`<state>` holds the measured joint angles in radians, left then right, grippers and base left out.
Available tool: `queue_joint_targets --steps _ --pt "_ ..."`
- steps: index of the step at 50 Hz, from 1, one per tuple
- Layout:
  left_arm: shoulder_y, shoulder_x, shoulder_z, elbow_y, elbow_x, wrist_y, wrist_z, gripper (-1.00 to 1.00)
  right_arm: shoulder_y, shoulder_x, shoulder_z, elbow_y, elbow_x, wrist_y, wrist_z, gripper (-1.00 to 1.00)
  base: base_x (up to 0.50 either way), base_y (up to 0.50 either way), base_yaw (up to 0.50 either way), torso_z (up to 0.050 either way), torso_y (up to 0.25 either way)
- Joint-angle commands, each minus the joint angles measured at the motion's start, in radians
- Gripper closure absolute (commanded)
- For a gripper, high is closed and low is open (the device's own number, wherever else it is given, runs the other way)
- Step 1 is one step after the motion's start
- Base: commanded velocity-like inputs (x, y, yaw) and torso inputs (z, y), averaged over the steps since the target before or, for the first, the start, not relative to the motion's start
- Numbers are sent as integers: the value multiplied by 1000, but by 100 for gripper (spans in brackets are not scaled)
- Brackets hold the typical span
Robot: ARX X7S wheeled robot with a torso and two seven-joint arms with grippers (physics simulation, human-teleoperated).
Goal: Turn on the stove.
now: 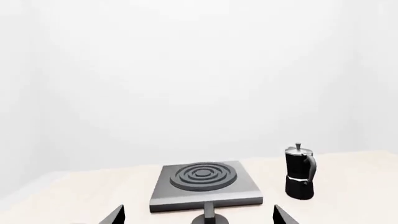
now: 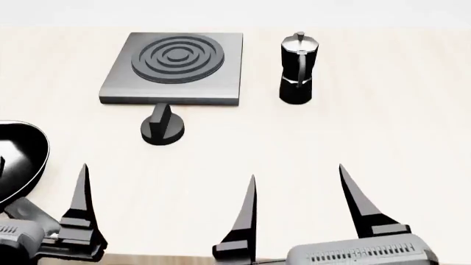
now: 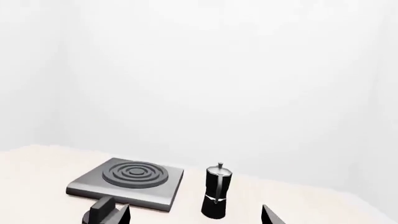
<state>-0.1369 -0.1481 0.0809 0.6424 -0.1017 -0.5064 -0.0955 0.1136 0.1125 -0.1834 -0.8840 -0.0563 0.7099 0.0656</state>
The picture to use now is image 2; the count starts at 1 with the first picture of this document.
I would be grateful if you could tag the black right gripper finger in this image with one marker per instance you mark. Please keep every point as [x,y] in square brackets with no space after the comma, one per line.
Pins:
[244,226]
[362,207]

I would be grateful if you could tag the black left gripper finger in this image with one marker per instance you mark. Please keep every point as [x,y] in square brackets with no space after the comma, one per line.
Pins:
[81,198]

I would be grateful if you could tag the black stove knob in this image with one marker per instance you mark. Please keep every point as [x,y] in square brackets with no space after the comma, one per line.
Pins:
[162,128]

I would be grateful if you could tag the grey square stove plate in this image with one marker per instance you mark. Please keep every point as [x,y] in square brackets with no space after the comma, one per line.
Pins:
[117,88]

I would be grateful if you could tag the dark ringed stove burner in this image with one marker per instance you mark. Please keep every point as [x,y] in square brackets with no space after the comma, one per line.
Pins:
[154,70]

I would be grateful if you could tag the black frying pan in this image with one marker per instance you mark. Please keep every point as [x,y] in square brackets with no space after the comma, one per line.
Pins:
[22,154]

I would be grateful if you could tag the black moka pot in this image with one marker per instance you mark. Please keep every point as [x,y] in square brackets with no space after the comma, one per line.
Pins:
[296,88]

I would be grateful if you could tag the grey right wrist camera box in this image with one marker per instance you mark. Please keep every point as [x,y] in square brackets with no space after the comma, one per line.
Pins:
[360,251]

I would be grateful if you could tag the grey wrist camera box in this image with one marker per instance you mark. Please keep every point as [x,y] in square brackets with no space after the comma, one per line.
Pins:
[20,234]
[360,251]

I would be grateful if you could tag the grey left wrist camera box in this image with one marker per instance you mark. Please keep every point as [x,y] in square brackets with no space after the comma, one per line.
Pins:
[20,234]

